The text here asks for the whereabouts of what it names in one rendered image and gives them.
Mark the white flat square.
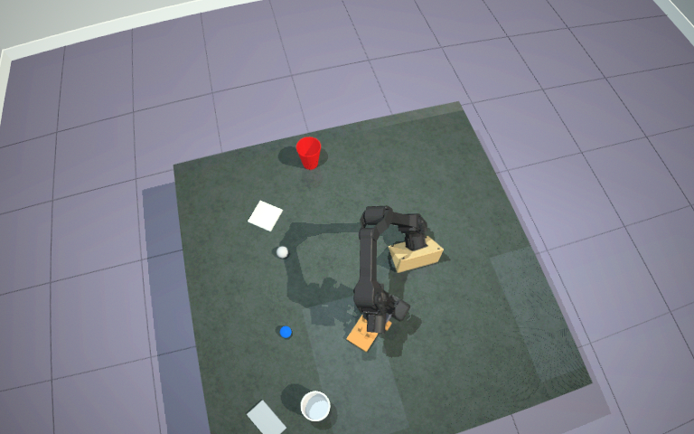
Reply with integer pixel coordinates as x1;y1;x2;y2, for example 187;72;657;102
248;201;282;231

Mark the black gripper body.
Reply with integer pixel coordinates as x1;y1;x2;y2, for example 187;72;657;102
384;290;410;321

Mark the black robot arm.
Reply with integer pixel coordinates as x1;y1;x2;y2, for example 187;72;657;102
353;206;428;334

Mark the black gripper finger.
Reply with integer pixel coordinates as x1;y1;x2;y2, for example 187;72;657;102
387;295;399;315

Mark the red plastic cup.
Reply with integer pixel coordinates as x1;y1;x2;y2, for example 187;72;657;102
296;137;321;170

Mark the white mug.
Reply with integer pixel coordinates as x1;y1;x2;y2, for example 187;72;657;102
301;392;330;421

